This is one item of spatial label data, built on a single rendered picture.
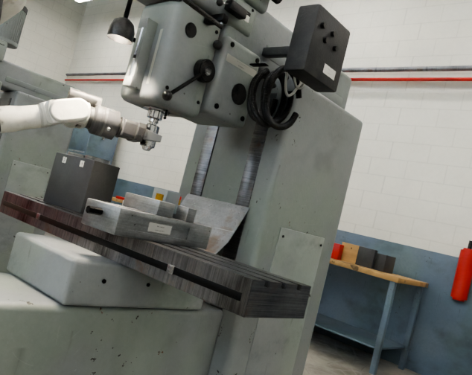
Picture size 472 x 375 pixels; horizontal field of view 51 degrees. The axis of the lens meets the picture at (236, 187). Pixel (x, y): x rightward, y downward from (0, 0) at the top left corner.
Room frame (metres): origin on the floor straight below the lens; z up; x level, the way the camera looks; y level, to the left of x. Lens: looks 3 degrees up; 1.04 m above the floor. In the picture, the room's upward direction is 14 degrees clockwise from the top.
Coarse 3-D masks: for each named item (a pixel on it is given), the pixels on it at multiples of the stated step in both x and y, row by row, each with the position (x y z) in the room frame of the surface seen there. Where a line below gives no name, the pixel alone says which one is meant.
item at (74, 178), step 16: (64, 160) 1.78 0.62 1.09; (80, 160) 1.72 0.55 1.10; (96, 160) 1.72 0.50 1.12; (64, 176) 1.76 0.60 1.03; (80, 176) 1.71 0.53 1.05; (96, 176) 1.71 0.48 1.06; (112, 176) 1.76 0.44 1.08; (48, 192) 1.80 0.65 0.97; (64, 192) 1.75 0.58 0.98; (80, 192) 1.70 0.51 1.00; (96, 192) 1.72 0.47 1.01; (112, 192) 1.78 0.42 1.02; (80, 208) 1.69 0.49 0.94
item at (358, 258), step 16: (336, 256) 5.07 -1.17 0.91; (352, 256) 5.06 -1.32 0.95; (368, 256) 4.91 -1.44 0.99; (384, 256) 4.83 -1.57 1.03; (368, 272) 4.57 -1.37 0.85; (384, 272) 4.79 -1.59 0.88; (416, 288) 4.93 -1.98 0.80; (416, 304) 4.91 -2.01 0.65; (320, 320) 5.16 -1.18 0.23; (336, 320) 5.42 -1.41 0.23; (384, 320) 4.43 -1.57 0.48; (352, 336) 4.69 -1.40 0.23; (368, 336) 4.91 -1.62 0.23; (384, 336) 4.45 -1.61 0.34; (400, 368) 4.92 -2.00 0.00
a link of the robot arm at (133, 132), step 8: (112, 112) 1.45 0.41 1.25; (112, 120) 1.44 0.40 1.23; (120, 120) 1.46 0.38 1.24; (128, 120) 1.46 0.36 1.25; (104, 128) 1.44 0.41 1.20; (112, 128) 1.44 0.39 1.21; (120, 128) 1.47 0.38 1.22; (128, 128) 1.46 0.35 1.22; (136, 128) 1.47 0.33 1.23; (144, 128) 1.47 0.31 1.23; (104, 136) 1.46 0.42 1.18; (112, 136) 1.46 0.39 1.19; (120, 136) 1.48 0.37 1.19; (128, 136) 1.47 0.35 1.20; (136, 136) 1.46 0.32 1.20
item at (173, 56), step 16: (144, 16) 1.51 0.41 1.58; (160, 16) 1.45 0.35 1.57; (176, 16) 1.41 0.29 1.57; (192, 16) 1.44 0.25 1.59; (160, 32) 1.44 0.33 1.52; (176, 32) 1.41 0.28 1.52; (192, 32) 1.45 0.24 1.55; (208, 32) 1.50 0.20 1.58; (160, 48) 1.43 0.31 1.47; (176, 48) 1.42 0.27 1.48; (192, 48) 1.46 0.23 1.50; (208, 48) 1.51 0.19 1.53; (128, 64) 1.52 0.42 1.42; (160, 64) 1.41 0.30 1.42; (176, 64) 1.43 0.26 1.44; (192, 64) 1.47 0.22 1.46; (144, 80) 1.45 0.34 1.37; (160, 80) 1.41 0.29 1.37; (176, 80) 1.44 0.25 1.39; (128, 96) 1.50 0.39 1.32; (144, 96) 1.44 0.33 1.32; (160, 96) 1.42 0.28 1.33; (176, 96) 1.46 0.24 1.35; (192, 96) 1.50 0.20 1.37; (176, 112) 1.50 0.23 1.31; (192, 112) 1.52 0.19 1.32
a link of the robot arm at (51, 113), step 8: (40, 104) 1.36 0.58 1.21; (48, 104) 1.35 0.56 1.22; (56, 104) 1.35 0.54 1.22; (64, 104) 1.36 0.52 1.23; (72, 104) 1.37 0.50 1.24; (80, 104) 1.38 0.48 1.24; (88, 104) 1.40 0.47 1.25; (40, 112) 1.36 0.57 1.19; (48, 112) 1.35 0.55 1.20; (56, 112) 1.35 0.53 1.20; (64, 112) 1.36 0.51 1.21; (72, 112) 1.37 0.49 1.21; (80, 112) 1.38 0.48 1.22; (88, 112) 1.39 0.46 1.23; (48, 120) 1.36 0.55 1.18; (56, 120) 1.36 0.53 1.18; (64, 120) 1.36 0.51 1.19; (72, 120) 1.38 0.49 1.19; (80, 120) 1.39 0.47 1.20
